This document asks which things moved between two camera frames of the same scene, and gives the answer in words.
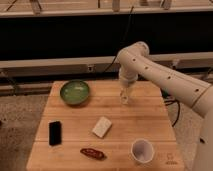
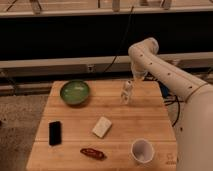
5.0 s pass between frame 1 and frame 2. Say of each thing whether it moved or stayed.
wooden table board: stayed
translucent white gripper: moved
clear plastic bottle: stayed
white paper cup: stayed
